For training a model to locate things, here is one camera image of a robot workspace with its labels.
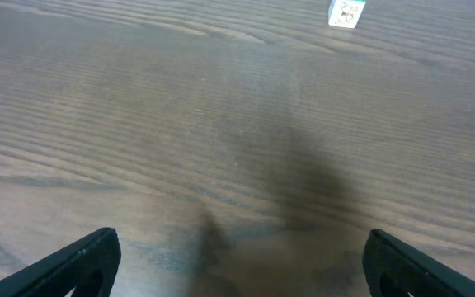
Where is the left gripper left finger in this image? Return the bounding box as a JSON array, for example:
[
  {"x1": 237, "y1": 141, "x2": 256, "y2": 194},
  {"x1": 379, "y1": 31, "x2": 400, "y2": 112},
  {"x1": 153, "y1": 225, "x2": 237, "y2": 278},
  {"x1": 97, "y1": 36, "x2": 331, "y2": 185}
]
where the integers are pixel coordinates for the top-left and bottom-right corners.
[{"x1": 0, "y1": 228, "x2": 121, "y2": 297}]

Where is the green R letter block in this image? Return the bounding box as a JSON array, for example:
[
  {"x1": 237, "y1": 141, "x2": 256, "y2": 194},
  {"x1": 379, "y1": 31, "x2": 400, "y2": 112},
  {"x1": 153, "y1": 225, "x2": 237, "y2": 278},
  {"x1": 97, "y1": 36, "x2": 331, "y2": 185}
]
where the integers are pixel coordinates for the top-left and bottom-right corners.
[{"x1": 327, "y1": 0, "x2": 366, "y2": 29}]

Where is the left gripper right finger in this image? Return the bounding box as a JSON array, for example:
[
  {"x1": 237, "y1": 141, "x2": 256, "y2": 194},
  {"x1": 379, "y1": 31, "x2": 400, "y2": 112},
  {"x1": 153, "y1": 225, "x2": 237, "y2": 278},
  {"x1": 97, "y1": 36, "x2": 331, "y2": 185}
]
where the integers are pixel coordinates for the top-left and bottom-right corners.
[{"x1": 362, "y1": 229, "x2": 475, "y2": 297}]

